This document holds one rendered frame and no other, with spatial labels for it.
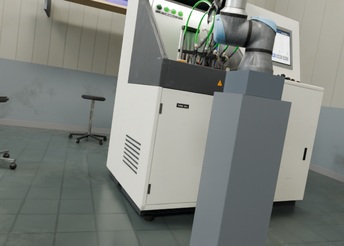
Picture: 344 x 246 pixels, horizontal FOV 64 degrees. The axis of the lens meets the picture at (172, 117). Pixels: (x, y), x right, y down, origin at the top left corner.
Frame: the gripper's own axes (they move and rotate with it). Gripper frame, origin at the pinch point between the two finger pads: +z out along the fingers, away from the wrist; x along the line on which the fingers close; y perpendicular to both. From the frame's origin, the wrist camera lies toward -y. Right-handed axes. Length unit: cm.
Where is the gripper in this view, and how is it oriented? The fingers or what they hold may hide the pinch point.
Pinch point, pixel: (213, 22)
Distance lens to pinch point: 183.4
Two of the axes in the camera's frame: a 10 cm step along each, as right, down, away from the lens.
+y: 2.2, 7.7, -6.0
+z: -1.2, 6.4, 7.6
